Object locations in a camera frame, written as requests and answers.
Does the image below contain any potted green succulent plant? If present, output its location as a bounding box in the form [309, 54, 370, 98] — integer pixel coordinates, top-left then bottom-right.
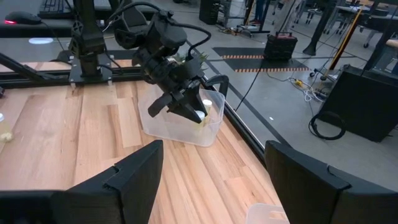
[172, 52, 209, 71]

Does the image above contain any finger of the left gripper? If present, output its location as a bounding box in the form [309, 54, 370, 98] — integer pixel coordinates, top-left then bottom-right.
[167, 86, 208, 124]
[147, 92, 174, 118]

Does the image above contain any person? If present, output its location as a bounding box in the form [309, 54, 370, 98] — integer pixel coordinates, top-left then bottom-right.
[250, 0, 269, 26]

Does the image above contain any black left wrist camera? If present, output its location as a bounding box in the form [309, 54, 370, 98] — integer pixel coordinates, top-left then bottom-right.
[146, 11, 189, 57]

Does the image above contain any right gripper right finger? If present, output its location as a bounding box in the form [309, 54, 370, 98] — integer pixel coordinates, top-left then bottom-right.
[264, 139, 398, 224]

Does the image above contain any dark grey desk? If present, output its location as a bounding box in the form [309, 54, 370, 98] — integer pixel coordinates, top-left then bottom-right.
[0, 36, 74, 63]

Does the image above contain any black desk with mouse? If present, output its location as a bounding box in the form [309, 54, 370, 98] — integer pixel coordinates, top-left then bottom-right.
[0, 0, 77, 39]

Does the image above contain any long black floor cable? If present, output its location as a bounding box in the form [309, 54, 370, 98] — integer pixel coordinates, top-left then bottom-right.
[233, 60, 268, 112]

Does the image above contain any clear plastic bin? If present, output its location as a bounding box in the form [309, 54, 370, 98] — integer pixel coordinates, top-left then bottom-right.
[137, 83, 226, 147]
[245, 203, 290, 224]

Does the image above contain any black equipment rack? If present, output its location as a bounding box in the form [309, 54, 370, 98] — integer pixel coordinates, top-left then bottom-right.
[198, 0, 233, 26]

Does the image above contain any black box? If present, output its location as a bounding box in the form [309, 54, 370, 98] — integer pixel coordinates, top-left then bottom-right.
[318, 63, 398, 143]

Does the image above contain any black red-trimmed case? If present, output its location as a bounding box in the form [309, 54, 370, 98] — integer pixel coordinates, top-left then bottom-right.
[264, 30, 299, 62]

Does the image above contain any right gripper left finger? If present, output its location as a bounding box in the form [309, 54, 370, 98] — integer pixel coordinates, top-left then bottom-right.
[0, 139, 165, 224]

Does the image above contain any black table leg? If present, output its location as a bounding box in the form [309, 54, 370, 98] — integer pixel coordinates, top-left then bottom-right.
[303, 0, 338, 57]

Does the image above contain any black keyboard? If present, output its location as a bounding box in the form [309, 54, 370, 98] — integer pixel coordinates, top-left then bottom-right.
[39, 0, 75, 18]

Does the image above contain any yellow pole stand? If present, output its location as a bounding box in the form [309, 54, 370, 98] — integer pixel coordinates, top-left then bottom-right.
[322, 6, 364, 82]

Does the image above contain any black computer mouse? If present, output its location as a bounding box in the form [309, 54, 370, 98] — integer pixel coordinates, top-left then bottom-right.
[4, 11, 43, 26]

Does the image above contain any black curved frame handle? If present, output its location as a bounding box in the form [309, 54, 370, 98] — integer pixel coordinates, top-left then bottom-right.
[203, 74, 230, 99]

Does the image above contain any black orange-striped floor mat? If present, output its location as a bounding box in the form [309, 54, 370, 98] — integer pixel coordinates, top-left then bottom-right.
[213, 46, 312, 74]

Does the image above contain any white cable bundle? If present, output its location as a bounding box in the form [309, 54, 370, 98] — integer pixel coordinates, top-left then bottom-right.
[287, 76, 326, 103]

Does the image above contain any coiled black cable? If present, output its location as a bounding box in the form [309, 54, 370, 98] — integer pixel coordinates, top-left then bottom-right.
[308, 111, 347, 141]

